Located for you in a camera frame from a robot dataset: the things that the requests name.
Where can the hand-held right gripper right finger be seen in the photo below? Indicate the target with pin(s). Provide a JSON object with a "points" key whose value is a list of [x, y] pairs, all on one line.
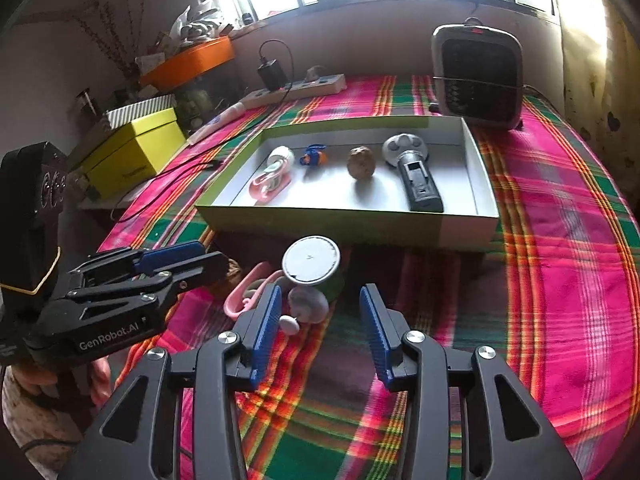
{"points": [[377, 340]]}

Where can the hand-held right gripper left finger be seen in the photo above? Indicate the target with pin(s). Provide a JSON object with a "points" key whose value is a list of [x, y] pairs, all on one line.
{"points": [[265, 335]]}

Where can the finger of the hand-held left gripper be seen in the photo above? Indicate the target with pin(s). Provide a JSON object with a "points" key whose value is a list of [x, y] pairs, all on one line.
{"points": [[170, 255], [190, 272]]}

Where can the walnut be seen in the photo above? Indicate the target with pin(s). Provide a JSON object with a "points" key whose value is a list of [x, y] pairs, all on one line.
{"points": [[233, 271], [361, 162]]}

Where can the shallow cardboard box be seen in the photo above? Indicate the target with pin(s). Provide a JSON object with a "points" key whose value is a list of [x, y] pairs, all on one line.
{"points": [[350, 195]]}

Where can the person's left hand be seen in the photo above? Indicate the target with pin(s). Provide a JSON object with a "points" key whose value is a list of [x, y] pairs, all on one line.
{"points": [[32, 380]]}

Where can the yellow cardboard box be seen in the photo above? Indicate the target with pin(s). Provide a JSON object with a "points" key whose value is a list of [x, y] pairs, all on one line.
{"points": [[135, 155]]}

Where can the white cream tube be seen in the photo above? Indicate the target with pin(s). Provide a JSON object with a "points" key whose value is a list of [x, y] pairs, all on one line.
{"points": [[215, 122]]}

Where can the striped box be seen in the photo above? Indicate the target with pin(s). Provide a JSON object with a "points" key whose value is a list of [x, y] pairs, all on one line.
{"points": [[140, 110]]}

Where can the glass tank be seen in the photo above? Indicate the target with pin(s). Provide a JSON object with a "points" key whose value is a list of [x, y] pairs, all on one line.
{"points": [[205, 97]]}

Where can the plaid blanket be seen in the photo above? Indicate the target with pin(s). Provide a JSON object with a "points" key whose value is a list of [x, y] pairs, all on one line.
{"points": [[550, 260]]}

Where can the orange tray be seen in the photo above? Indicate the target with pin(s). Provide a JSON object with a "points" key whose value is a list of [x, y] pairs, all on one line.
{"points": [[190, 62]]}

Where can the black charger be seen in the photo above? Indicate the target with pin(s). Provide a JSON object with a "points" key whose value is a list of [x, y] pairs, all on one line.
{"points": [[269, 75]]}

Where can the dried twig bouquet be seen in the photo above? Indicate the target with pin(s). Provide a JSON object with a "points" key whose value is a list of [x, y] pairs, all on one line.
{"points": [[115, 35]]}

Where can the white power strip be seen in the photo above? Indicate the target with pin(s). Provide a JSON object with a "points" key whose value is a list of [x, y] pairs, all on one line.
{"points": [[320, 85]]}

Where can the crumpled white packets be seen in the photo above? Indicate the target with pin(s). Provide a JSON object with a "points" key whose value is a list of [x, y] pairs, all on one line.
{"points": [[200, 25]]}

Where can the small plug adapter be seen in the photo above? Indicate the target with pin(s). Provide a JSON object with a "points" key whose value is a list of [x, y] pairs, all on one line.
{"points": [[316, 72]]}

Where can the grey space heater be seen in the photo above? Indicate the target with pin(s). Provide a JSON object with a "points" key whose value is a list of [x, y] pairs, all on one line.
{"points": [[477, 75]]}

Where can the patterned curtain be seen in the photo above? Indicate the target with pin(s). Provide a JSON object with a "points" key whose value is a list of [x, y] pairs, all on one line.
{"points": [[600, 60]]}

